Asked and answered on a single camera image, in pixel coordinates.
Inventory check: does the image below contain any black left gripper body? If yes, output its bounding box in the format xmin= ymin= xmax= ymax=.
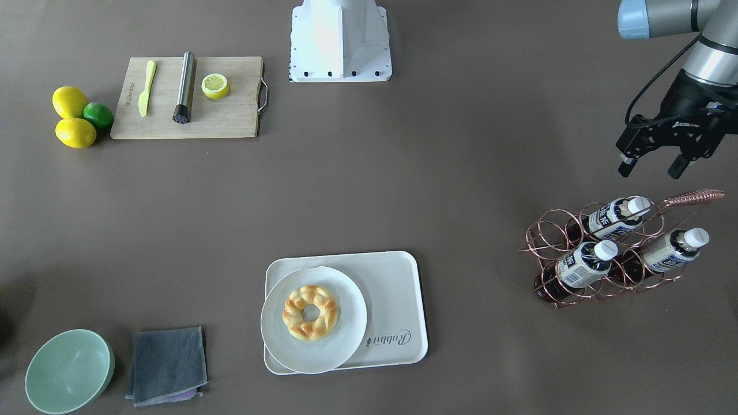
xmin=616 ymin=70 xmax=736 ymax=162

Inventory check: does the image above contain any tea bottle slot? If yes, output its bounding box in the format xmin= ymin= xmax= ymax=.
xmin=565 ymin=196 xmax=652 ymax=245
xmin=533 ymin=240 xmax=619 ymax=304

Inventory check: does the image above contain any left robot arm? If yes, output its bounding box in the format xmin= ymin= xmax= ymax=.
xmin=616 ymin=1 xmax=737 ymax=179

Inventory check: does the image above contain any tea bottle front slot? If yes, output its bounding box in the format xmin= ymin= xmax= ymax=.
xmin=533 ymin=240 xmax=619 ymax=304

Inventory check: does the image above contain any cream serving tray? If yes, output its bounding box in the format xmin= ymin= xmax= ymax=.
xmin=261 ymin=251 xmax=428 ymax=375

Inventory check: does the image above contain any white round plate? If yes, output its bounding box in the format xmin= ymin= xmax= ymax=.
xmin=261 ymin=266 xmax=367 ymax=375

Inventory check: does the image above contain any half lemon slice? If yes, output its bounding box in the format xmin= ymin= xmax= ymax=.
xmin=201 ymin=73 xmax=230 ymax=99

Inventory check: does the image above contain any yellow plastic knife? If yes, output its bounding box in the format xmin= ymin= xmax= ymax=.
xmin=138 ymin=60 xmax=157 ymax=118

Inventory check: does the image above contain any grey folded cloth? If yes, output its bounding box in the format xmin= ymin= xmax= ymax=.
xmin=126 ymin=326 xmax=208 ymax=407

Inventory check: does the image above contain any green lime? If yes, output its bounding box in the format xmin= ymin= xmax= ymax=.
xmin=82 ymin=102 xmax=114 ymax=130

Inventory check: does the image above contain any yellow lemon lower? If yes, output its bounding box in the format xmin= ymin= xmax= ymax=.
xmin=55 ymin=118 xmax=97 ymax=149

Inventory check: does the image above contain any yellow lemon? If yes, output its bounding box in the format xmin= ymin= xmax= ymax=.
xmin=52 ymin=86 xmax=89 ymax=119
xmin=55 ymin=118 xmax=97 ymax=149

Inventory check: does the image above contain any yellow lemon upper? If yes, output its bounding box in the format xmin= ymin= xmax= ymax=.
xmin=52 ymin=86 xmax=89 ymax=119

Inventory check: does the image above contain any mint green bowl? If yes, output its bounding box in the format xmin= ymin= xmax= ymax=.
xmin=25 ymin=329 xmax=114 ymax=414

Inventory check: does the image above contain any copper wire bottle rack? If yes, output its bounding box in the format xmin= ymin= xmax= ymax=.
xmin=524 ymin=189 xmax=725 ymax=308

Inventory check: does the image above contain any tea bottle handle side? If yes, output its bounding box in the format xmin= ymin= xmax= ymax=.
xmin=608 ymin=228 xmax=710 ymax=286

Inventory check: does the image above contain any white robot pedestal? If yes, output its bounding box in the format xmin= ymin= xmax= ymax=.
xmin=288 ymin=1 xmax=393 ymax=82

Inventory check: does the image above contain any glazed ring pastry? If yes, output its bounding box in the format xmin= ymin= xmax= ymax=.
xmin=282 ymin=285 xmax=339 ymax=341

